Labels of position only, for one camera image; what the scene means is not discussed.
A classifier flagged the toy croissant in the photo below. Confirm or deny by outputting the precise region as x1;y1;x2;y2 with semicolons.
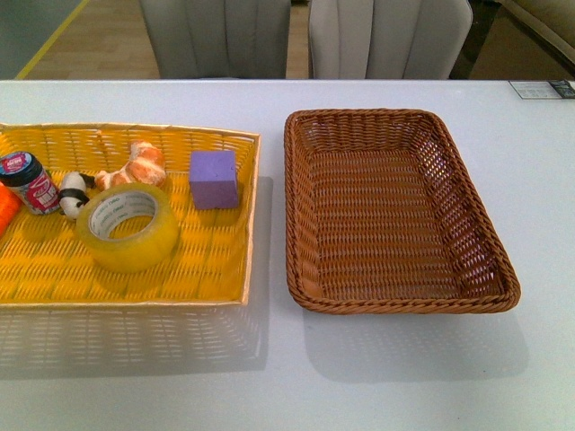
94;141;166;190

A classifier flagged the grey chair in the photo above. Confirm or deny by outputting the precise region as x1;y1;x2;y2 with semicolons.
139;1;291;79
308;0;473;80

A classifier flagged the yellow packing tape roll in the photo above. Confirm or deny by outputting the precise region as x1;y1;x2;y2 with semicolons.
75;183;179;273

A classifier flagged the brown wicker basket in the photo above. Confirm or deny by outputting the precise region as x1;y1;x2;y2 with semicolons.
284;109;521;314

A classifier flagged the small black-lidded jar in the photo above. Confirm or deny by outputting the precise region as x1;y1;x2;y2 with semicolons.
1;151;59;215

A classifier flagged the left grey chair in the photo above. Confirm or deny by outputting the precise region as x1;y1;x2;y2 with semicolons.
139;1;291;79

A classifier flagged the beige sofa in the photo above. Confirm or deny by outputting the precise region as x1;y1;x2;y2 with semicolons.
501;0;574;62

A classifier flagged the right grey chair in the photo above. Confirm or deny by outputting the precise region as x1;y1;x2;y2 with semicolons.
308;0;473;80

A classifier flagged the toy panda figure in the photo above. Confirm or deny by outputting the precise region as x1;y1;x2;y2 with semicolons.
57;172;95;221

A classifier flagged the purple foam cube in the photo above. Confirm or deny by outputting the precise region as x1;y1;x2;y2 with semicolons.
189;150;239;210

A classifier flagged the table label card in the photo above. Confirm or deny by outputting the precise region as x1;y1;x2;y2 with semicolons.
509;80;575;100

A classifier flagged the orange object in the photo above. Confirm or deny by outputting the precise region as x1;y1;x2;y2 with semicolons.
0;184;22;234

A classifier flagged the yellow wicker basket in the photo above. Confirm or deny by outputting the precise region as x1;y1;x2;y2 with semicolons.
1;123;266;379

